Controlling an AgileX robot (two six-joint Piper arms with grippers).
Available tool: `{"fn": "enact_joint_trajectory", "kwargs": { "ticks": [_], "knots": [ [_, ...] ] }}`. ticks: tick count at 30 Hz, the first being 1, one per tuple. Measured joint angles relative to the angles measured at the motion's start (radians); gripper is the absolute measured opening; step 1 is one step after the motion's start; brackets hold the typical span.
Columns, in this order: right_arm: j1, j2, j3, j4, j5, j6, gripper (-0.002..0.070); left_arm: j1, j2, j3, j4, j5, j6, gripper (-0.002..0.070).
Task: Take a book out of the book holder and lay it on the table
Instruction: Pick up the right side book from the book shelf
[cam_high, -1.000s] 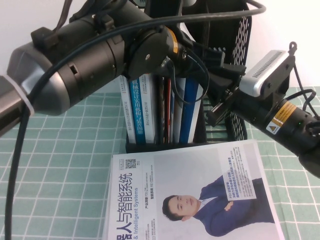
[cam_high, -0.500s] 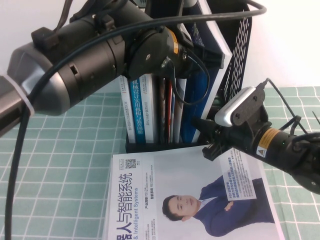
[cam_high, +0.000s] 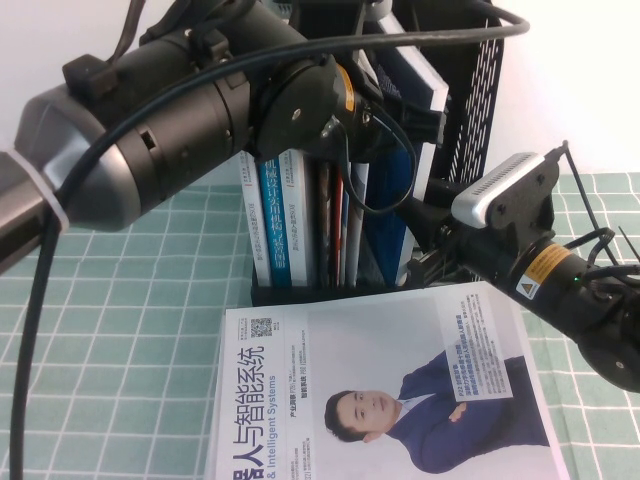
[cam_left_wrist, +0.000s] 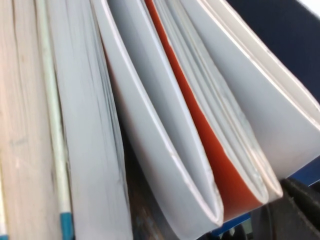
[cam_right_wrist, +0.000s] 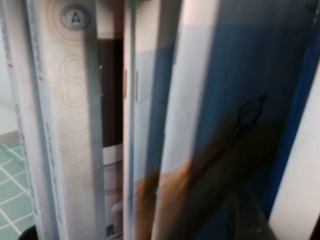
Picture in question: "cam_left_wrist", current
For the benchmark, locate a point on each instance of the white book orange band spine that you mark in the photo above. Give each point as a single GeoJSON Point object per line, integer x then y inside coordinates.
{"type": "Point", "coordinates": [87, 125]}

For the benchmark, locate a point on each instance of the red cover magazine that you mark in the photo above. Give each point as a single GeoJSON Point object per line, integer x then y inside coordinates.
{"type": "Point", "coordinates": [225, 175]}

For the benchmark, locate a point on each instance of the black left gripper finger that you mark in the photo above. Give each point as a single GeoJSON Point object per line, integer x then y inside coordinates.
{"type": "Point", "coordinates": [300, 215]}

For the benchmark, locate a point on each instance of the blue spine book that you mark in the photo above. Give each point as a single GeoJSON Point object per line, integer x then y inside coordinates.
{"type": "Point", "coordinates": [25, 125]}

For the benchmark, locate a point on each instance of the white folded brochure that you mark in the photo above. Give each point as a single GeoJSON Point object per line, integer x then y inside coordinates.
{"type": "Point", "coordinates": [150, 112]}

